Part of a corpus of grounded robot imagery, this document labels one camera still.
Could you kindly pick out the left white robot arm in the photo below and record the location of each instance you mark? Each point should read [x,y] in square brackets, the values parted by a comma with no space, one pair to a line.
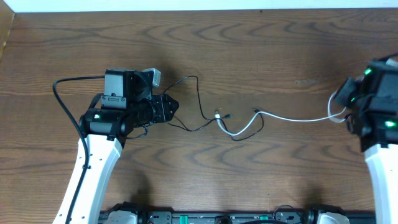
[126,103]

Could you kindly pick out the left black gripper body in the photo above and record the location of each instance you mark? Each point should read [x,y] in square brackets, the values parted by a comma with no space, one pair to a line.
[160,108]

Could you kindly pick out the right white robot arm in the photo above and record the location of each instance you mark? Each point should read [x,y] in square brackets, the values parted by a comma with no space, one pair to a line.
[372,100]

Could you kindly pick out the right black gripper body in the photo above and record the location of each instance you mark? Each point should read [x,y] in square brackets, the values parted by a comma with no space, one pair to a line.
[342,92]

